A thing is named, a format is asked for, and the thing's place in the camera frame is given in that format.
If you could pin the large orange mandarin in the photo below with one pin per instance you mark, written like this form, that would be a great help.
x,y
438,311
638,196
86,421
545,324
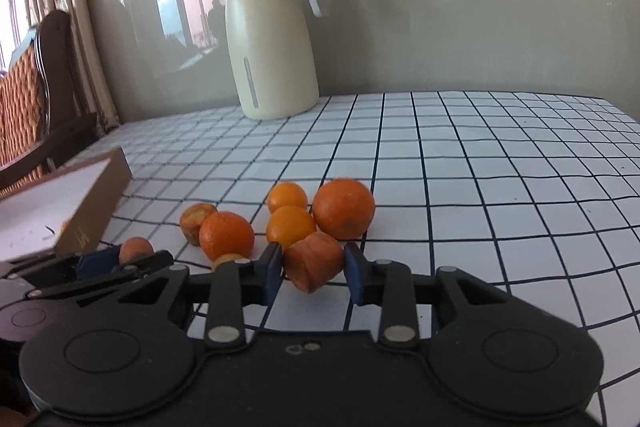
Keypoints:
x,y
343,208

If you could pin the small yellow mandarin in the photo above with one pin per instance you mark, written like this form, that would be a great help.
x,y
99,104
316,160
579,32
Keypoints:
x,y
286,196
289,227

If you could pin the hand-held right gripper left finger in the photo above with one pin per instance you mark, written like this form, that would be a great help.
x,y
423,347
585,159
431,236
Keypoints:
x,y
272,274

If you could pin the small dented orange mandarin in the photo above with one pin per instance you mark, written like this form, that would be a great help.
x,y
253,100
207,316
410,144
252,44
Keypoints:
x,y
195,219

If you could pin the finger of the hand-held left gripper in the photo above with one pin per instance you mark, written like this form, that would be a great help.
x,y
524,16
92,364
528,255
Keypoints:
x,y
97,261
125,276

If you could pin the brown cardboard box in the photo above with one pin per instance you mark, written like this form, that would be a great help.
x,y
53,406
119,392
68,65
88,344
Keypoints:
x,y
95,207

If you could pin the checkered white tablecloth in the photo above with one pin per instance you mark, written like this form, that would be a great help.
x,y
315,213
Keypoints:
x,y
450,167

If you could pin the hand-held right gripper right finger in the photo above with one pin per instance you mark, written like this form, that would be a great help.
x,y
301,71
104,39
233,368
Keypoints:
x,y
356,279

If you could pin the cream thermos jug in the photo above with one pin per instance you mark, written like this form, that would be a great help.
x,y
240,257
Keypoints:
x,y
270,47

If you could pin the wooden chair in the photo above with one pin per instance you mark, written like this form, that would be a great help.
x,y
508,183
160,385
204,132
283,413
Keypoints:
x,y
55,72

